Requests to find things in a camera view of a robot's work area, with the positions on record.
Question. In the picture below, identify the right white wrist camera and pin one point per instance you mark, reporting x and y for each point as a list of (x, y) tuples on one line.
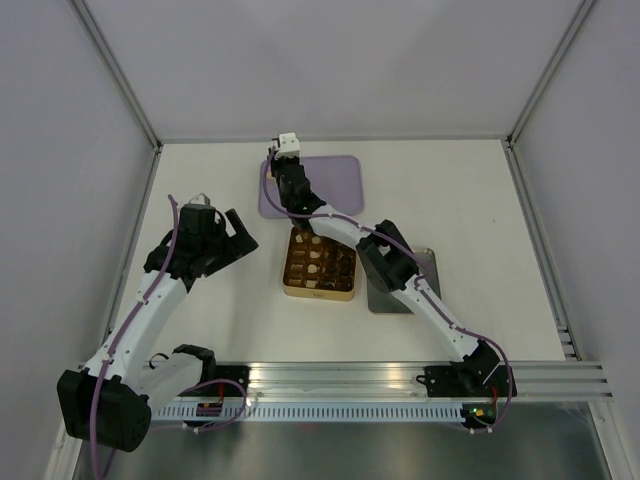
[(285, 145)]

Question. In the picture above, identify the gold chocolate box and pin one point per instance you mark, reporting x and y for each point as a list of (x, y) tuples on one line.
[(297, 261)]

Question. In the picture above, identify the aluminium mounting rail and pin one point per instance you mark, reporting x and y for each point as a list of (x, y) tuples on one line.
[(547, 381)]

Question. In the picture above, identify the left aluminium frame post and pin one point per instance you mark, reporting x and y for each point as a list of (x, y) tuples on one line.
[(102, 47)]

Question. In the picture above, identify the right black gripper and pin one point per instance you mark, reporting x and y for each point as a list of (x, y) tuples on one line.
[(276, 161)]

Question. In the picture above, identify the right aluminium frame post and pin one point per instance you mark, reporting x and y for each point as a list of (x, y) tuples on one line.
[(569, 36)]

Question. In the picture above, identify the aluminium frame post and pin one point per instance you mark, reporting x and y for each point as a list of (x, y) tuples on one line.
[(102, 47), (569, 36)]

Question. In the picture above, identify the purple plastic tray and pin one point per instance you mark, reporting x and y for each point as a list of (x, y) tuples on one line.
[(335, 179)]

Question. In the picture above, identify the white slotted cable duct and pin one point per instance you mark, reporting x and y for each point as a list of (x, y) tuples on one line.
[(311, 412)]

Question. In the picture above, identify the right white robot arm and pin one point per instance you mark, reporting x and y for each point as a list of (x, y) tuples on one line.
[(393, 268)]

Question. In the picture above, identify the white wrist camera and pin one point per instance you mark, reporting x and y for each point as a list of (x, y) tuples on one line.
[(200, 199), (285, 145)]

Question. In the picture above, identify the silver tin lid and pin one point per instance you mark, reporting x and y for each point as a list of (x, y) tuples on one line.
[(379, 302)]

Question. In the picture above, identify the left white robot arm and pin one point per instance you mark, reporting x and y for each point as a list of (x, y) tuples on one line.
[(111, 400)]

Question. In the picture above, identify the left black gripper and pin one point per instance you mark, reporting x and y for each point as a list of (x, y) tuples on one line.
[(236, 246)]

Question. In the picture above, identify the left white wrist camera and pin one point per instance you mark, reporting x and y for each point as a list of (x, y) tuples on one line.
[(200, 199)]

